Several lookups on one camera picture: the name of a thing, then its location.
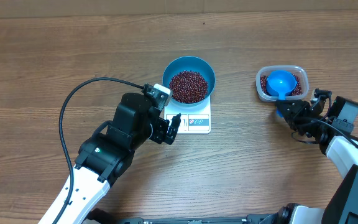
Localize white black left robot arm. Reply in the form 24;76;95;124
40;90;181;223

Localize teal metal bowl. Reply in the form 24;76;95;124
162;56;216;97

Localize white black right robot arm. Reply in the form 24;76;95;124
264;96;358;224

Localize red adzuki beans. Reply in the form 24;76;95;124
260;74;303;96

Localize clear plastic container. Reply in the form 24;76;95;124
255;65;309;103

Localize white digital kitchen scale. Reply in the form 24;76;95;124
164;96;211;134

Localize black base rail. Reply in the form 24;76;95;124
83;208;277;224

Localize red beans in bowl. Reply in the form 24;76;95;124
169;70;208;104

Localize blue plastic measuring scoop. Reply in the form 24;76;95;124
265;70;298;118

